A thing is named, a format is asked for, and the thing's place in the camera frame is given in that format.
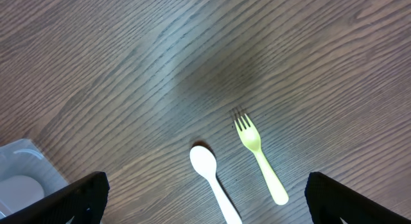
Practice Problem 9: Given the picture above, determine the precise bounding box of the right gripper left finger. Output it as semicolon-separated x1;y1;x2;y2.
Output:
1;171;110;224

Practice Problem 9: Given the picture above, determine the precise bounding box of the white spoon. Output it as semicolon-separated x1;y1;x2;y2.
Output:
189;146;242;224

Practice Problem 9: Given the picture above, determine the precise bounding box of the yellow fork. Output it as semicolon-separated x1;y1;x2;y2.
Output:
234;114;289;205

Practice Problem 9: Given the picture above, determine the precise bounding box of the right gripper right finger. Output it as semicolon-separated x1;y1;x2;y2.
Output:
304;172;410;224

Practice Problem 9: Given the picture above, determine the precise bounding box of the white bowl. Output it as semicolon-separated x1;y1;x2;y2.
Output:
1;175;44;219

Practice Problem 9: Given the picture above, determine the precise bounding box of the clear plastic container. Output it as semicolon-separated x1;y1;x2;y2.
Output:
1;139;68;198

